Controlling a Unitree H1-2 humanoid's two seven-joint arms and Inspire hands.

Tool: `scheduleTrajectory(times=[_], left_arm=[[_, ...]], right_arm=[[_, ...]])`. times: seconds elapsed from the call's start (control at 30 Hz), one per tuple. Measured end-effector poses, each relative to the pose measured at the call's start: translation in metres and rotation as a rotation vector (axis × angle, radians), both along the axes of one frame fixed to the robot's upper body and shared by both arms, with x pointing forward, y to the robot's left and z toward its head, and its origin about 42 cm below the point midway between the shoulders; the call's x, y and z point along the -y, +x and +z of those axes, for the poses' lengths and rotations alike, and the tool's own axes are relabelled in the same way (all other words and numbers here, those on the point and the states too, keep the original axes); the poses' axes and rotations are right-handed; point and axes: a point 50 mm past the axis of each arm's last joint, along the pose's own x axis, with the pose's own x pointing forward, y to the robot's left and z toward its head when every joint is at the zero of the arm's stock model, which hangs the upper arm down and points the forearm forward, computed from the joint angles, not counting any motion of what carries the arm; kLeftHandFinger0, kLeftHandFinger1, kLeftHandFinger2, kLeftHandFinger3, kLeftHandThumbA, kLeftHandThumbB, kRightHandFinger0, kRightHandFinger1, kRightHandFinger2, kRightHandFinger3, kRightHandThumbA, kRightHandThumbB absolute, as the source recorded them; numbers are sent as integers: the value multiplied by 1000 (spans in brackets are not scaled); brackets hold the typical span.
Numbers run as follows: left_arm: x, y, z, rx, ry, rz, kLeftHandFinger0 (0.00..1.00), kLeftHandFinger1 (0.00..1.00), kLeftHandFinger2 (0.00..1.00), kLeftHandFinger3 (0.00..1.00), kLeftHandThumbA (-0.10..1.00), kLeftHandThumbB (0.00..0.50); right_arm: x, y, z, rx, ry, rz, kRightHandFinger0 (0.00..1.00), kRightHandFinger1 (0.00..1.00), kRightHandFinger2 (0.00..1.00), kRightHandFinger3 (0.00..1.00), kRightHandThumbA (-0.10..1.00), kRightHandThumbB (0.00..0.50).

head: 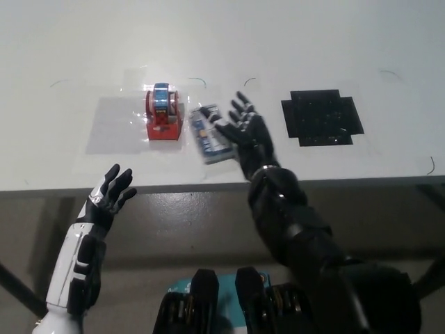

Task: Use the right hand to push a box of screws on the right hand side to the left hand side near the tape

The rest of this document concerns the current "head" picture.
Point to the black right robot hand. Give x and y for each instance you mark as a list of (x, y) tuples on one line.
[(253, 139)]

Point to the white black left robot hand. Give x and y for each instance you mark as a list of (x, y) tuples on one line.
[(69, 264)]

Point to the black tape patch on table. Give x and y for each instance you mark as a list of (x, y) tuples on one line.
[(320, 118)]

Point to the red tape dispenser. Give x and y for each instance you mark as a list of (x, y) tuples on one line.
[(163, 128)]

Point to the black table leg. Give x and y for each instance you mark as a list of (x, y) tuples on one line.
[(21, 288)]

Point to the black ribbed robot body block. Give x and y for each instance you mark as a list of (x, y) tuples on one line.
[(250, 295), (205, 292)]

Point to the clear plastic film sheet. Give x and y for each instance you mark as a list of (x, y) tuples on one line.
[(111, 125)]

